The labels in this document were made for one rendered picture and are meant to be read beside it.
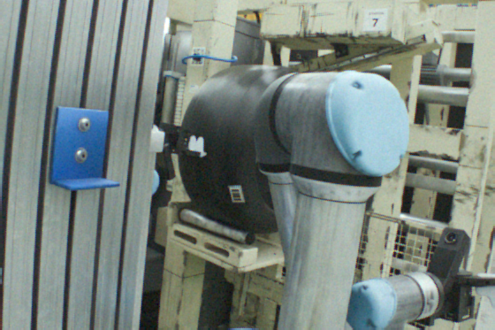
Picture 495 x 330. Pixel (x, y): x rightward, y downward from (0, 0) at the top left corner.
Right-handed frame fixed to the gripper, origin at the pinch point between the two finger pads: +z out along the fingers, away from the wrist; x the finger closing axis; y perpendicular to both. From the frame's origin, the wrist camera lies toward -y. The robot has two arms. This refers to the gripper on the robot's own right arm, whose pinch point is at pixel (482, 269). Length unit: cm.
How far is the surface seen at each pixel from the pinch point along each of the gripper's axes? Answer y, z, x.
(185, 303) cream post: 40, -4, -121
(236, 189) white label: -11, -13, -72
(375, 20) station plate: -72, 33, -59
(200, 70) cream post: -55, -8, -111
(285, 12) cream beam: -82, 22, -97
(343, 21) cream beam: -74, 30, -71
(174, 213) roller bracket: 1, -16, -110
